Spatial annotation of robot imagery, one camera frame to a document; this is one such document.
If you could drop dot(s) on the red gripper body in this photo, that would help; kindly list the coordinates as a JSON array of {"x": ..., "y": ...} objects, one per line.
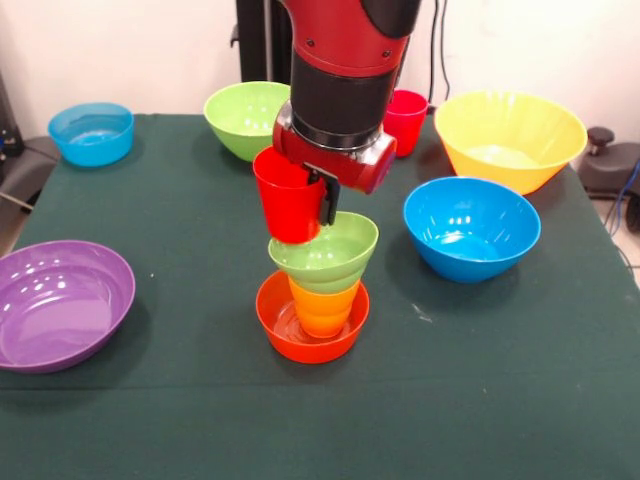
[{"x": 350, "y": 165}]

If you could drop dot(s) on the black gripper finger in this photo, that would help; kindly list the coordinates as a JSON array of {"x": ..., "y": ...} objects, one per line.
[
  {"x": 330, "y": 205},
  {"x": 316, "y": 179}
]

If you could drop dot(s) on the red plastic cup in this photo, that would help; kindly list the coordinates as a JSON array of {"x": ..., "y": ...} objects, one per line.
[{"x": 290, "y": 210}]

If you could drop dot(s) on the small green ribbed bowl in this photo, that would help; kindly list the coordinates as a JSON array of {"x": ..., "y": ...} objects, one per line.
[{"x": 340, "y": 260}]

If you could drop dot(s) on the large green plastic bowl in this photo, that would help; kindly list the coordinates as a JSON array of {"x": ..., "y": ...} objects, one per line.
[{"x": 240, "y": 120}]

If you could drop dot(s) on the orange plastic cup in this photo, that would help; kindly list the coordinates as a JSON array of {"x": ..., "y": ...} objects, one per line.
[{"x": 322, "y": 312}]

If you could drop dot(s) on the orange plastic bowl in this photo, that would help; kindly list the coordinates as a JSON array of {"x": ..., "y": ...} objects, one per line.
[{"x": 280, "y": 335}]

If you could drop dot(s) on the small blue plastic bowl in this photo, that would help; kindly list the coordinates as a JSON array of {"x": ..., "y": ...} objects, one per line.
[{"x": 92, "y": 145}]

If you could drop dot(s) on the purple plastic bowl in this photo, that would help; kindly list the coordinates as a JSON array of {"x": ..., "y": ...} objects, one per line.
[{"x": 60, "y": 310}]

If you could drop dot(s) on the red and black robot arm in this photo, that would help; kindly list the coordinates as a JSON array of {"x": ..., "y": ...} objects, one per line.
[{"x": 345, "y": 75}]

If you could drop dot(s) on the pink plastic cup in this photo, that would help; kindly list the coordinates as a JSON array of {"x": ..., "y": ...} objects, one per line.
[{"x": 407, "y": 125}]

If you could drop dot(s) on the large blue plastic bowl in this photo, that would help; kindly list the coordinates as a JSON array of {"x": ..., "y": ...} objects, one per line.
[{"x": 470, "y": 225}]

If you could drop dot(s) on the yellow plastic bowl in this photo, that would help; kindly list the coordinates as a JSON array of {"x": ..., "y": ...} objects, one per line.
[{"x": 510, "y": 130}]

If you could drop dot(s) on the dark green tablecloth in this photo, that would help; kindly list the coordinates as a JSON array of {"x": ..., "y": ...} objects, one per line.
[{"x": 320, "y": 415}]

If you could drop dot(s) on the grey base with black knob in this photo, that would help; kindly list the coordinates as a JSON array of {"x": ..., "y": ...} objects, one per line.
[{"x": 610, "y": 165}]

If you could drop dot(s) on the grey machine base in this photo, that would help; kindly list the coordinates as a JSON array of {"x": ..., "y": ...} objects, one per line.
[{"x": 30, "y": 165}]

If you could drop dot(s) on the black equipment rack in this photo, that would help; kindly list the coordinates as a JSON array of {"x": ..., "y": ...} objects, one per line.
[{"x": 7, "y": 125}]

